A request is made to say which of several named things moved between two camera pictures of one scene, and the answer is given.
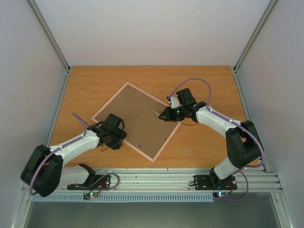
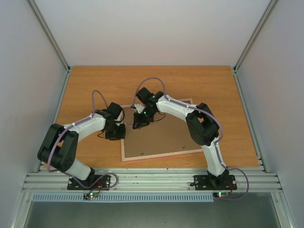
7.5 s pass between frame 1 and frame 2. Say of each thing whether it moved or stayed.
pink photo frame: moved
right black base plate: stayed
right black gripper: moved
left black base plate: stayed
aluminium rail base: stayed
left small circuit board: stayed
